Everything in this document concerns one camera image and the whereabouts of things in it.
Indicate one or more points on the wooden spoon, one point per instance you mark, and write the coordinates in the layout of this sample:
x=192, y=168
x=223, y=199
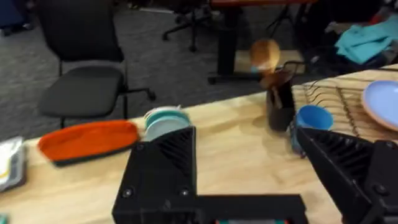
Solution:
x=265, y=57

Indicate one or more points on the grey flat box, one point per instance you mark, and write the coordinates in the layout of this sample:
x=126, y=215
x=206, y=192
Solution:
x=11, y=163

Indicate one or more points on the black swivel chair base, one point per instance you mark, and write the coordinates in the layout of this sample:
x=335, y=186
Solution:
x=189, y=25

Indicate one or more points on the orange tray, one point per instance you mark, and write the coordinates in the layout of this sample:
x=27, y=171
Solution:
x=88, y=140

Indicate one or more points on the black desk leg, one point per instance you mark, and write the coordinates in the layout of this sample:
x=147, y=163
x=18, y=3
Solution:
x=228, y=40

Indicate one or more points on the blue plastic cup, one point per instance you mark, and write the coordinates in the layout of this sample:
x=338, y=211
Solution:
x=311, y=119

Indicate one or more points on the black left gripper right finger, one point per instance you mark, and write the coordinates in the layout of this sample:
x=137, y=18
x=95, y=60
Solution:
x=345, y=168

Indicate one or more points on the light blue plate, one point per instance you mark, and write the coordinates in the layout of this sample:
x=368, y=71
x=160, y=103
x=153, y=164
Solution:
x=382, y=102

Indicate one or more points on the teal cloth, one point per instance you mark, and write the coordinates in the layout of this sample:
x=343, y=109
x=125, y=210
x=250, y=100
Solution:
x=363, y=40

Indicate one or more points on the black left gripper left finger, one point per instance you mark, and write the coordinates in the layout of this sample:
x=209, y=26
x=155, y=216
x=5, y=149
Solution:
x=161, y=174

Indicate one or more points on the black cutlery holder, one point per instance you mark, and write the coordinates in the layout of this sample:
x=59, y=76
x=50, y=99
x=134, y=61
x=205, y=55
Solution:
x=281, y=105

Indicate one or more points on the black office chair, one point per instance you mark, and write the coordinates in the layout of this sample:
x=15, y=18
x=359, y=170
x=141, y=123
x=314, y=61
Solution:
x=84, y=62

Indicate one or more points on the stack of pastel plates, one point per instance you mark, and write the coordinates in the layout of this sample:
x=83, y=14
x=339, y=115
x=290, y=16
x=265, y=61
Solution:
x=164, y=123

